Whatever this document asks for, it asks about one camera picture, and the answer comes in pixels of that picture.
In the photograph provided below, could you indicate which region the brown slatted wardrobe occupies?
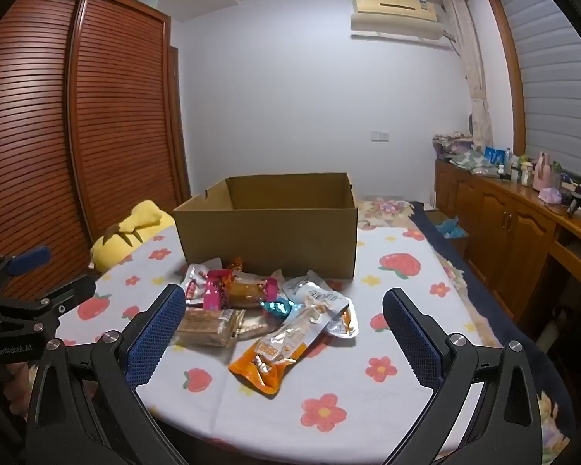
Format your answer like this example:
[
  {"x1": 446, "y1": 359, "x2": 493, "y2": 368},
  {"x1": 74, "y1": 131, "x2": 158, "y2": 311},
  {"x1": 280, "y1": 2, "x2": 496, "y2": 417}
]
[{"x1": 0, "y1": 0, "x2": 192, "y2": 301}]

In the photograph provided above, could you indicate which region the floral curtain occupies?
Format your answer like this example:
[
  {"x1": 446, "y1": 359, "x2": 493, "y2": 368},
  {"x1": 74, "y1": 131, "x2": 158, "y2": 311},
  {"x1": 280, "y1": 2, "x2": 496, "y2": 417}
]
[{"x1": 440, "y1": 0, "x2": 495, "y2": 153}]

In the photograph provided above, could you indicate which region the small box with blue cloth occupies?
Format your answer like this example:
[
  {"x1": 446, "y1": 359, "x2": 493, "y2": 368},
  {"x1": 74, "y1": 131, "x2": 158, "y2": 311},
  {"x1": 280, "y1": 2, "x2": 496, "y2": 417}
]
[{"x1": 426, "y1": 210, "x2": 470, "y2": 253}]

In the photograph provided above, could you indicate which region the wooden sideboard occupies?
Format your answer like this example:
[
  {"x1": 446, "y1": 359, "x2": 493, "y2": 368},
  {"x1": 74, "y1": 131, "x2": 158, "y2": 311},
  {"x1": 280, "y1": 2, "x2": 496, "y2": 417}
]
[{"x1": 433, "y1": 157, "x2": 581, "y2": 335}]

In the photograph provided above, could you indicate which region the black tripod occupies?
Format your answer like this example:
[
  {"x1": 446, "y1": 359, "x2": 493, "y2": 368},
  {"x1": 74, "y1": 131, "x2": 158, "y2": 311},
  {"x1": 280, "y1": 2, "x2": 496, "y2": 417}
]
[{"x1": 564, "y1": 184, "x2": 581, "y2": 219}]

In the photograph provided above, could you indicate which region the row of small bottles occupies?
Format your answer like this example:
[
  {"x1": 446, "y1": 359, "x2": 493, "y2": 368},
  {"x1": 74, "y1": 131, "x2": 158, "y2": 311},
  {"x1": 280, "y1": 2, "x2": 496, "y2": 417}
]
[{"x1": 496, "y1": 152, "x2": 536, "y2": 187}]

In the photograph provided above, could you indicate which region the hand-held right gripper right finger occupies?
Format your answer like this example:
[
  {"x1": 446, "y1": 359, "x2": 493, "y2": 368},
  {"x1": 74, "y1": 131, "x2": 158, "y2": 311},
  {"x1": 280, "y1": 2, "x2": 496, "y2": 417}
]
[{"x1": 382, "y1": 287, "x2": 543, "y2": 465}]

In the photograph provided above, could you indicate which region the orange cake packet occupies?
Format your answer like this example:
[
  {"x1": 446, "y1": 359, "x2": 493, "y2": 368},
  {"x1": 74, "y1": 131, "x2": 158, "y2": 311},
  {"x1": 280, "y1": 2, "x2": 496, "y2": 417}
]
[{"x1": 223, "y1": 274, "x2": 282, "y2": 310}]

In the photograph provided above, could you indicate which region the clear biscuit packet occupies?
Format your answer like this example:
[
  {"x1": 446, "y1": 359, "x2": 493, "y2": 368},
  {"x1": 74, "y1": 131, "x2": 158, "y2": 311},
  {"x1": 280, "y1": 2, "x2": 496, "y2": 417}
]
[{"x1": 174, "y1": 306, "x2": 247, "y2": 348}]

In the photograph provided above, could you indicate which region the pile of clothes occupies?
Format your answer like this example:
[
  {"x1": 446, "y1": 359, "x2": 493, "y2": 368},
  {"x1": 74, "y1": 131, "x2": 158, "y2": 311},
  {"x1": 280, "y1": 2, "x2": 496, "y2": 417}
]
[{"x1": 432, "y1": 131, "x2": 487, "y2": 165}]

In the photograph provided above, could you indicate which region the brown cardboard box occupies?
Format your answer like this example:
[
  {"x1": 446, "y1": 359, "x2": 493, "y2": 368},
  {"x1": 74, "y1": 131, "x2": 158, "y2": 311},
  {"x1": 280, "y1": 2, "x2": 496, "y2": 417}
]
[{"x1": 171, "y1": 172, "x2": 360, "y2": 280}]

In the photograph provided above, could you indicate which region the pink kettle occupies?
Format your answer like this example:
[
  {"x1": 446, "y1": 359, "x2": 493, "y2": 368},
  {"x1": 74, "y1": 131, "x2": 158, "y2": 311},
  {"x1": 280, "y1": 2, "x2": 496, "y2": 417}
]
[{"x1": 533, "y1": 152, "x2": 555, "y2": 189}]

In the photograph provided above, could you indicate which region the orange-edged white snack packet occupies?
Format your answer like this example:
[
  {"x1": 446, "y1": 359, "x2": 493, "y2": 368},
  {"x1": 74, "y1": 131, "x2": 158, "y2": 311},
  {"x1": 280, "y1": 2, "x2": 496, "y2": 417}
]
[{"x1": 327, "y1": 306, "x2": 359, "y2": 339}]

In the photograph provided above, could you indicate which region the strawberry printed blanket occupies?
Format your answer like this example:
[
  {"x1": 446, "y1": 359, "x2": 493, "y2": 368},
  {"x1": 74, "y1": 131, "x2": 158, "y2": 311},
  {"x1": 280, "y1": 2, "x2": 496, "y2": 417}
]
[{"x1": 53, "y1": 225, "x2": 514, "y2": 465}]

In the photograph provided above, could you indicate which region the pink snack packet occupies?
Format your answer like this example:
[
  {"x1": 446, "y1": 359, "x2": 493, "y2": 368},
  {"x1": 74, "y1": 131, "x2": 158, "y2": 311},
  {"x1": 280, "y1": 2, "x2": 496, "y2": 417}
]
[{"x1": 203, "y1": 270, "x2": 233, "y2": 311}]

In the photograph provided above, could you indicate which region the wall air conditioner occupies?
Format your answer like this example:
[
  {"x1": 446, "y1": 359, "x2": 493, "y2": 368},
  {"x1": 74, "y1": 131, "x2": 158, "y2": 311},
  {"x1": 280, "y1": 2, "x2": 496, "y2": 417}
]
[{"x1": 350, "y1": 0, "x2": 453, "y2": 48}]

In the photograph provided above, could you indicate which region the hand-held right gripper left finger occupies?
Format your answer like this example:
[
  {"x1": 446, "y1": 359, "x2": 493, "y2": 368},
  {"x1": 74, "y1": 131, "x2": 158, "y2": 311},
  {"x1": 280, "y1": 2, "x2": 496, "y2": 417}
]
[{"x1": 26, "y1": 283, "x2": 187, "y2": 465}]

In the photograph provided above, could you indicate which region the small silver snack packet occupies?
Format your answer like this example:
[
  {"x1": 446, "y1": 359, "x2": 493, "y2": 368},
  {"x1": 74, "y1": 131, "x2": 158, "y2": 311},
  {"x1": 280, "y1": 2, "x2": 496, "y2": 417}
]
[{"x1": 282, "y1": 270, "x2": 352, "y2": 323}]

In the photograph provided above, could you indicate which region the wooden window frame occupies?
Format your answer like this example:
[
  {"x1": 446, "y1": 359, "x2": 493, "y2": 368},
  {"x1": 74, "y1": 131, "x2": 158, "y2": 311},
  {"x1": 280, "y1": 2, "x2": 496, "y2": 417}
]
[{"x1": 484, "y1": 0, "x2": 528, "y2": 156}]

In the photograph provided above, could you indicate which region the grey window blind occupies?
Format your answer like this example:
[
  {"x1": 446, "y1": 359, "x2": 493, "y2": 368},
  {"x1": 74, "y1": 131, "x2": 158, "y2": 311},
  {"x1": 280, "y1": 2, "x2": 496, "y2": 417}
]
[{"x1": 494, "y1": 0, "x2": 581, "y2": 214}]

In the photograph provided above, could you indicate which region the yellow plush pillow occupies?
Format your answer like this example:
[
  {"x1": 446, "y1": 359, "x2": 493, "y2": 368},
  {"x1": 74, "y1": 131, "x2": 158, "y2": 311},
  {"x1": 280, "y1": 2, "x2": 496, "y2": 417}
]
[{"x1": 89, "y1": 200, "x2": 176, "y2": 272}]

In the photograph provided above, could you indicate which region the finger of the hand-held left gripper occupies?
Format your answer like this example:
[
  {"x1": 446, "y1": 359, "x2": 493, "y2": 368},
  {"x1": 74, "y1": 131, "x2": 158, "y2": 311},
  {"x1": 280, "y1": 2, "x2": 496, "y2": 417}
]
[
  {"x1": 0, "y1": 246, "x2": 50, "y2": 301},
  {"x1": 0, "y1": 274, "x2": 98, "y2": 337}
]

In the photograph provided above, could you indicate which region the orange sausage packet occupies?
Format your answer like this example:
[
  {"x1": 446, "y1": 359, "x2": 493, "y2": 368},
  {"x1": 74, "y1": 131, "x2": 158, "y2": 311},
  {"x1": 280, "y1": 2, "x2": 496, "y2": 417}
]
[{"x1": 229, "y1": 303, "x2": 352, "y2": 394}]

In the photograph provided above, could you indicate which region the blue foil snack packet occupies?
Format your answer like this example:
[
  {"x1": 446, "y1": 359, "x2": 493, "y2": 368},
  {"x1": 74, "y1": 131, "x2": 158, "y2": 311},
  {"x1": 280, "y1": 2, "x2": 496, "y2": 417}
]
[{"x1": 260, "y1": 298, "x2": 303, "y2": 320}]

